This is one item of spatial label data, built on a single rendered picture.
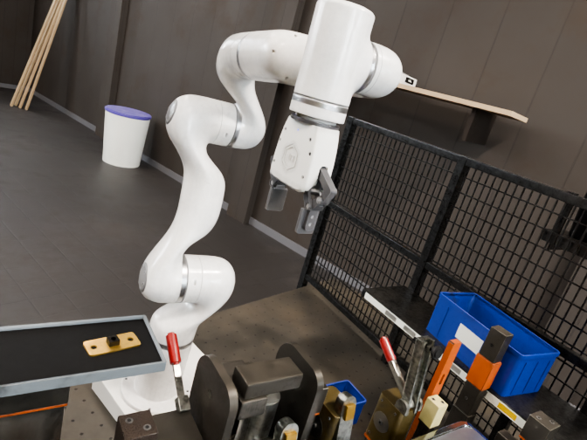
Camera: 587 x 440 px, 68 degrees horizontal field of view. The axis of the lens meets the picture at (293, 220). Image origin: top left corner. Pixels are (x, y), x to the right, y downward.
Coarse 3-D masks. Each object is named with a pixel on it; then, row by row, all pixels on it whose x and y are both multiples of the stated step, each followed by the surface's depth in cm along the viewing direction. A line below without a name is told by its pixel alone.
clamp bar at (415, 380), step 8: (424, 336) 92; (416, 344) 91; (424, 344) 90; (432, 344) 91; (416, 352) 91; (424, 352) 90; (432, 352) 88; (440, 352) 89; (416, 360) 91; (424, 360) 93; (416, 368) 91; (424, 368) 93; (408, 376) 92; (416, 376) 91; (424, 376) 93; (408, 384) 92; (416, 384) 93; (408, 392) 92; (416, 392) 94; (408, 400) 92; (416, 400) 94; (416, 408) 94
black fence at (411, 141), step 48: (384, 144) 178; (432, 192) 158; (480, 192) 143; (336, 240) 201; (384, 240) 175; (432, 240) 156; (528, 240) 130; (336, 288) 199; (576, 384) 118; (480, 432) 138
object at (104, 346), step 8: (112, 336) 72; (120, 336) 74; (128, 336) 75; (88, 344) 70; (96, 344) 71; (104, 344) 71; (112, 344) 71; (120, 344) 72; (128, 344) 73; (136, 344) 73; (88, 352) 69; (96, 352) 69; (104, 352) 70; (112, 352) 70
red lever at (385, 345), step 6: (384, 336) 101; (384, 342) 99; (384, 348) 99; (390, 348) 99; (384, 354) 99; (390, 354) 98; (390, 360) 98; (390, 366) 98; (396, 366) 97; (396, 372) 96; (396, 378) 96; (402, 378) 96; (402, 384) 95; (402, 390) 95
